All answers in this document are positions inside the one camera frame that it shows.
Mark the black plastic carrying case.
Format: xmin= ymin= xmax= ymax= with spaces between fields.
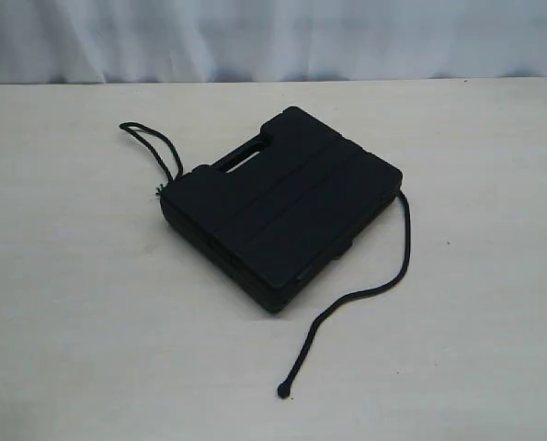
xmin=160 ymin=107 xmax=403 ymax=313

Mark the black cord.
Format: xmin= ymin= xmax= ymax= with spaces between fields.
xmin=119 ymin=120 xmax=413 ymax=399

